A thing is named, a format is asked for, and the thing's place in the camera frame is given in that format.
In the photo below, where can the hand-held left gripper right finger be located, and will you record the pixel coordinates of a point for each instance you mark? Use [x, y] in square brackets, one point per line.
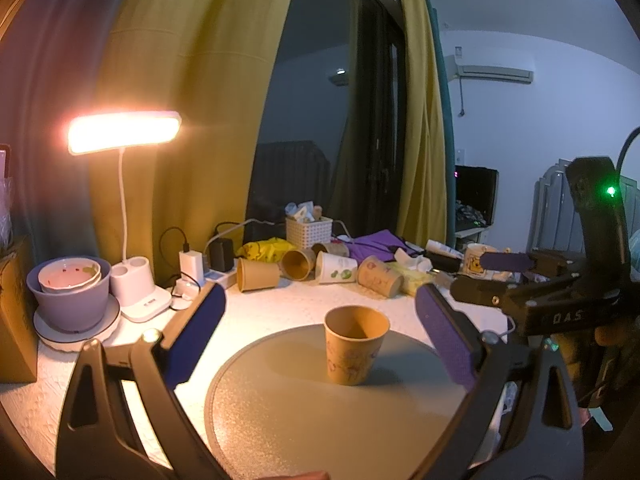
[445, 335]

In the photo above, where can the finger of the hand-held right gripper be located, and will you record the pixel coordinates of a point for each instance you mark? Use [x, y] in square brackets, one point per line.
[475, 290]
[505, 261]

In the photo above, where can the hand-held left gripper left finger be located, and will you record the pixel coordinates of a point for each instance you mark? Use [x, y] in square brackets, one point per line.
[200, 325]

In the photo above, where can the brown printed paper cup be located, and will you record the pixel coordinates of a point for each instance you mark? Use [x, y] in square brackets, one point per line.
[352, 350]
[380, 277]

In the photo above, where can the plain brown paper cup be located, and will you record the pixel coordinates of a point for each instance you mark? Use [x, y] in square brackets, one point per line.
[297, 264]
[257, 275]

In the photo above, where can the white paper cup green print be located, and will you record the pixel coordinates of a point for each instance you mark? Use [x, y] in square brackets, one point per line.
[337, 269]

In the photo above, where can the white mug yellow bear print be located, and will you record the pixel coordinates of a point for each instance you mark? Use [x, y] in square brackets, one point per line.
[475, 262]

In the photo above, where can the white power strip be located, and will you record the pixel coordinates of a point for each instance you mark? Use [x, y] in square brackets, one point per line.
[220, 279]

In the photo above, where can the white tube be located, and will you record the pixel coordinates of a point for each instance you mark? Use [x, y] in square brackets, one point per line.
[442, 247]

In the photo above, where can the yellow tissue pack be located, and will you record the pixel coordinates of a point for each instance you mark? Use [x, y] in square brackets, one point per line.
[417, 282]

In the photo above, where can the white charger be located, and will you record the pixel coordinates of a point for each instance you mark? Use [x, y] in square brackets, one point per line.
[191, 267]

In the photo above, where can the white radiator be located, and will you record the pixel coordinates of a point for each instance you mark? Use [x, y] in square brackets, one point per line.
[555, 210]

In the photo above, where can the white tissue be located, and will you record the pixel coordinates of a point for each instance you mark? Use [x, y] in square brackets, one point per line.
[412, 260]

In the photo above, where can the black power adapter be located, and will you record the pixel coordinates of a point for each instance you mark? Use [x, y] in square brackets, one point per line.
[221, 255]

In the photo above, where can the black monitor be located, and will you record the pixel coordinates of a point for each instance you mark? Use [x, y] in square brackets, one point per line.
[477, 190]

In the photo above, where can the white plate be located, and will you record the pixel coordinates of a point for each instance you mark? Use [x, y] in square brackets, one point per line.
[112, 317]

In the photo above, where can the yellow plastic bag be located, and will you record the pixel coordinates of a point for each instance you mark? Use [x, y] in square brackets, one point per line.
[265, 249]

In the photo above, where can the grey round mat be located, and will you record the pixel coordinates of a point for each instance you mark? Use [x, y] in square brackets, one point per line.
[280, 400]

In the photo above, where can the purple cloth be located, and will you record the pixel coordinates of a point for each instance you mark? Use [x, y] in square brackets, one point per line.
[375, 242]

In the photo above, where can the purple bowl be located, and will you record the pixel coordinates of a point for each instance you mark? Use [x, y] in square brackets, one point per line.
[70, 310]

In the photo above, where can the white plastic basket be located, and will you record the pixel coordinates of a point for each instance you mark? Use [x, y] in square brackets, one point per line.
[310, 235]

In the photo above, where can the crumpled wrappers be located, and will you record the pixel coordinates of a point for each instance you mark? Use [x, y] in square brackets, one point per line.
[302, 210]

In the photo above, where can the teal curtain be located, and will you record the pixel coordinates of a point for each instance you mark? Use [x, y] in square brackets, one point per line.
[445, 110]

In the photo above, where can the narrow yellow curtain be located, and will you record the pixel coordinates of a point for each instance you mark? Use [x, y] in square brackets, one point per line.
[420, 110]

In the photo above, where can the cardboard box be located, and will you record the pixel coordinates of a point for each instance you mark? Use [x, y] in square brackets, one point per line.
[15, 320]

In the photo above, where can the white air conditioner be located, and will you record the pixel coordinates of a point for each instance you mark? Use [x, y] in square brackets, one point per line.
[495, 72]

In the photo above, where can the white desk lamp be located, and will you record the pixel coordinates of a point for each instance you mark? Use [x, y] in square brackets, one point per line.
[125, 130]

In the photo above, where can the wide yellow curtain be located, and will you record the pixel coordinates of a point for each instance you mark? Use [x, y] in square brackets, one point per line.
[200, 85]

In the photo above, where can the dark glass sliding door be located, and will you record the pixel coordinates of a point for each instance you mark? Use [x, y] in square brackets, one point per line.
[320, 85]

